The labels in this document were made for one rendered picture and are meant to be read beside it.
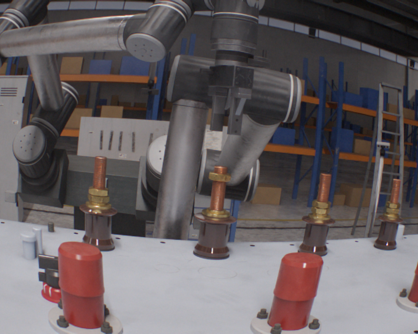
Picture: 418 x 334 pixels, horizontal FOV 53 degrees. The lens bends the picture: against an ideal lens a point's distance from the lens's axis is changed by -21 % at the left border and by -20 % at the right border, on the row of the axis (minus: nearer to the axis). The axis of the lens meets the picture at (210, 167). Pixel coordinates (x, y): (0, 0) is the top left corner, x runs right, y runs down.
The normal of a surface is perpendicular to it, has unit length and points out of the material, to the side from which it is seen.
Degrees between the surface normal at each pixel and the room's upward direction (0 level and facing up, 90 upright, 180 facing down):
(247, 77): 90
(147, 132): 90
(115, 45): 136
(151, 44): 141
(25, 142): 60
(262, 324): 0
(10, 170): 90
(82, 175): 90
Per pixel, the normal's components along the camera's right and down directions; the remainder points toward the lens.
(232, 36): -0.11, 0.11
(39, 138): 0.22, -0.40
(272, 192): 0.21, 0.14
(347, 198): -0.96, -0.07
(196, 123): 0.43, 0.15
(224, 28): -0.48, 0.05
